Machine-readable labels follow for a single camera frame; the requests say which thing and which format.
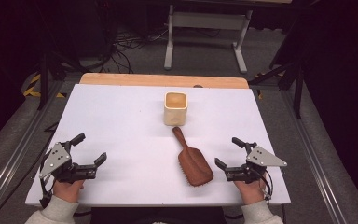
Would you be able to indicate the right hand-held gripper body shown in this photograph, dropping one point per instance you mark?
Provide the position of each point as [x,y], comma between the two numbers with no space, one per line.
[262,157]

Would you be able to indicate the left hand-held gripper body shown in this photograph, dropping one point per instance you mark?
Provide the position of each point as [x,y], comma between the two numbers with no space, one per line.
[74,171]

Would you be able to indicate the brown wooden hairbrush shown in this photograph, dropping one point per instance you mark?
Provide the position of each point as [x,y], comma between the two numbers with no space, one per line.
[195,165]

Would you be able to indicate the cream square cup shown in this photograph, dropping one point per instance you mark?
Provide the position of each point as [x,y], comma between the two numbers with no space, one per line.
[175,109]

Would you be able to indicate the person's left hand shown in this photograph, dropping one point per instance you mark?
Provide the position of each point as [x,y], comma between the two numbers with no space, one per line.
[68,190]

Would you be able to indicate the person's right hand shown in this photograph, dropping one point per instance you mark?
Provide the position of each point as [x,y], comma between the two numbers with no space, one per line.
[250,191]

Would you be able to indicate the white board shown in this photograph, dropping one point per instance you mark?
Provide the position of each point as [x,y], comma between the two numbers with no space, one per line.
[121,124]

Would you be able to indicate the yellow black hazard tape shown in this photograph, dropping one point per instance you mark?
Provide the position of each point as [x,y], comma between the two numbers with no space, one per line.
[258,93]
[32,88]

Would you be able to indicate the black stand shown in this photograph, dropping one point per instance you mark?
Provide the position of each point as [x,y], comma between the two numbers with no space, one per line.
[295,77]
[45,77]

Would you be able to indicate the person's dark clothing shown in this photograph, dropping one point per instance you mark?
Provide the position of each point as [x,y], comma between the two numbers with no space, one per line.
[155,215]

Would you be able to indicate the aluminium rail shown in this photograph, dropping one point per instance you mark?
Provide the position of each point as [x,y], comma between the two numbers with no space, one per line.
[12,155]
[317,161]

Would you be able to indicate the grey metal desk frame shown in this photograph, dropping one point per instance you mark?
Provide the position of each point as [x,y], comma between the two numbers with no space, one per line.
[209,21]

